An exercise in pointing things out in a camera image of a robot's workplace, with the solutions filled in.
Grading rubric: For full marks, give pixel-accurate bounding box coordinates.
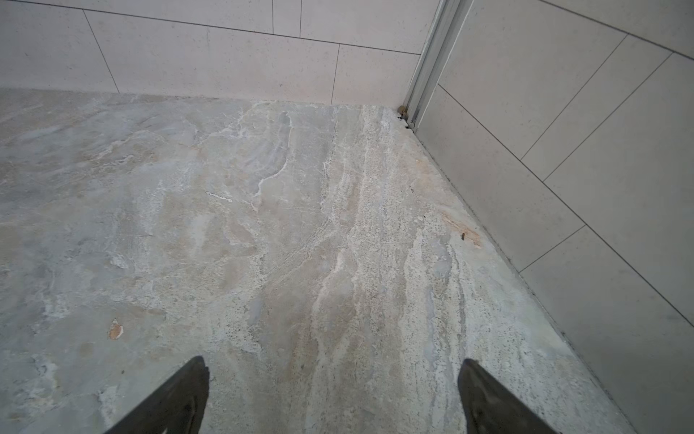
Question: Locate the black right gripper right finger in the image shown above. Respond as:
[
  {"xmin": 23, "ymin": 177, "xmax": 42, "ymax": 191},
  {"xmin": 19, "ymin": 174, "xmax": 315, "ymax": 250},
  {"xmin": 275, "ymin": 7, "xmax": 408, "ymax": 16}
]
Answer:
[{"xmin": 457, "ymin": 358, "xmax": 556, "ymax": 434}]

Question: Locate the aluminium corner post right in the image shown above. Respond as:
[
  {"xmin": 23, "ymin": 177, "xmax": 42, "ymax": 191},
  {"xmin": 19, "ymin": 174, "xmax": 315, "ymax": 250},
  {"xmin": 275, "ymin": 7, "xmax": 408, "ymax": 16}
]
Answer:
[{"xmin": 399, "ymin": 0, "xmax": 474, "ymax": 131}]

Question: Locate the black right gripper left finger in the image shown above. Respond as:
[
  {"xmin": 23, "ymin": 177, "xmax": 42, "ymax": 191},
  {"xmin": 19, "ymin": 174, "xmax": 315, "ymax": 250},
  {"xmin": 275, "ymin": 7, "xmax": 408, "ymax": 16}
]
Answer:
[{"xmin": 107, "ymin": 356, "xmax": 210, "ymax": 434}]

